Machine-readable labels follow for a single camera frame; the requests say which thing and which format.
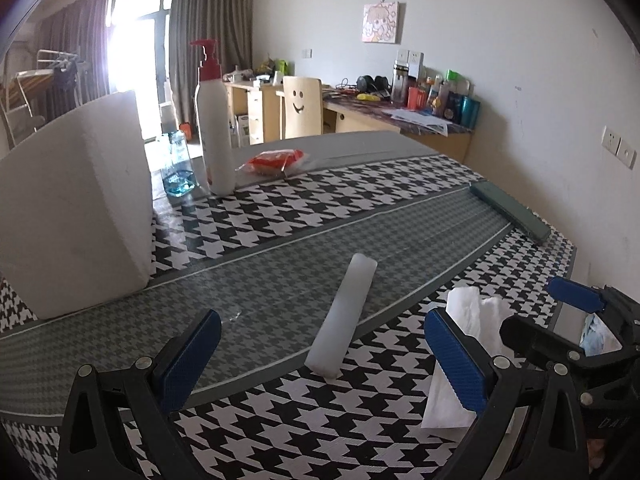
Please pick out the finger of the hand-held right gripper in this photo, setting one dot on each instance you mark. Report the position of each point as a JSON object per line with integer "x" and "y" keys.
{"x": 575, "y": 294}
{"x": 530, "y": 335}

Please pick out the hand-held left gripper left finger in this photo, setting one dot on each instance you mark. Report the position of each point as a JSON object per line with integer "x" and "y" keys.
{"x": 192, "y": 355}

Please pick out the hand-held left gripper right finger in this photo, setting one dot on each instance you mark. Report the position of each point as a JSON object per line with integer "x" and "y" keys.
{"x": 452, "y": 355}

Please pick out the white tissue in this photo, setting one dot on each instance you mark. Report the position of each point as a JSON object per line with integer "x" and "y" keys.
{"x": 475, "y": 320}

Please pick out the white foam stick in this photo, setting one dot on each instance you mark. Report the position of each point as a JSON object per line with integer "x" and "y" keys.
{"x": 345, "y": 310}

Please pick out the white foam box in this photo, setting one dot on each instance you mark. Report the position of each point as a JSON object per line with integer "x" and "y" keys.
{"x": 70, "y": 200}

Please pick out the dark green case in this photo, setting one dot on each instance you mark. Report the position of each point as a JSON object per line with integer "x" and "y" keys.
{"x": 510, "y": 210}

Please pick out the houndstooth tablecloth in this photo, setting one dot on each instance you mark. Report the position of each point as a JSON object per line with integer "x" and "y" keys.
{"x": 280, "y": 220}

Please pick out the clear bottle blue liquid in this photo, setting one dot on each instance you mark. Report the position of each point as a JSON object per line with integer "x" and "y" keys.
{"x": 177, "y": 170}

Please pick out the red snack packet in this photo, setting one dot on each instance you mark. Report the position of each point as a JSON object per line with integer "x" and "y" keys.
{"x": 272, "y": 160}

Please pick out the orange bucket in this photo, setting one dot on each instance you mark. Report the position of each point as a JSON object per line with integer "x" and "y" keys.
{"x": 186, "y": 131}

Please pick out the white pump bottle red cap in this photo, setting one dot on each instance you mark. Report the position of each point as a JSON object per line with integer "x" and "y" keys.
{"x": 215, "y": 125}

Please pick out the white carton box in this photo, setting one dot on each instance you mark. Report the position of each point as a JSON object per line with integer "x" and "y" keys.
{"x": 243, "y": 129}

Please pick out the white printed paper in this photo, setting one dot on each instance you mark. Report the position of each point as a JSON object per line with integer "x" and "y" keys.
{"x": 417, "y": 120}

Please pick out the cluster of toiletry bottles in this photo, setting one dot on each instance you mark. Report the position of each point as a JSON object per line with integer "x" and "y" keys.
{"x": 440, "y": 97}

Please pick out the wooden desk dark top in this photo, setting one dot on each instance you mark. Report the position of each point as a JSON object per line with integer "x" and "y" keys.
{"x": 380, "y": 120}

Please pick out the wooden chair smiley face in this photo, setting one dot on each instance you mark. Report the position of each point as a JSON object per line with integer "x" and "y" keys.
{"x": 300, "y": 107}

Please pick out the yellow object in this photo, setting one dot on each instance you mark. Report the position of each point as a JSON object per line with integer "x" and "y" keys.
{"x": 366, "y": 96}

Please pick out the black headphones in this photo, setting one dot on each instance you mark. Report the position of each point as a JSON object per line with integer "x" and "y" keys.
{"x": 372, "y": 84}

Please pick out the pile of desk clutter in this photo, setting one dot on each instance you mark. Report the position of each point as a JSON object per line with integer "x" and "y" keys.
{"x": 247, "y": 74}

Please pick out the green packet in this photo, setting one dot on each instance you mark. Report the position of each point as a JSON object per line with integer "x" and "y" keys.
{"x": 282, "y": 67}

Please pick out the dark hanging clothes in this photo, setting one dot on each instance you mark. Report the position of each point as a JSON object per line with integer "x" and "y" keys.
{"x": 65, "y": 75}

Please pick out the metal bunk bed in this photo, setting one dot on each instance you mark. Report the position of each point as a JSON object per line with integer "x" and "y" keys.
{"x": 30, "y": 90}

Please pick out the glass balcony door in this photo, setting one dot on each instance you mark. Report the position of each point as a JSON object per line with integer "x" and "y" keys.
{"x": 135, "y": 45}

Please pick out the brown curtain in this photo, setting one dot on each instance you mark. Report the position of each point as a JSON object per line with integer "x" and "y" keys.
{"x": 75, "y": 50}
{"x": 210, "y": 35}

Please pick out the white double wall outlet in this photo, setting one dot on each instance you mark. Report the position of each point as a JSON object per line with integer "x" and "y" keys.
{"x": 409, "y": 57}
{"x": 619, "y": 146}

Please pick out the pink cartoon wall picture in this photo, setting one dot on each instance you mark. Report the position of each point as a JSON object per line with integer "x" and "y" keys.
{"x": 381, "y": 22}

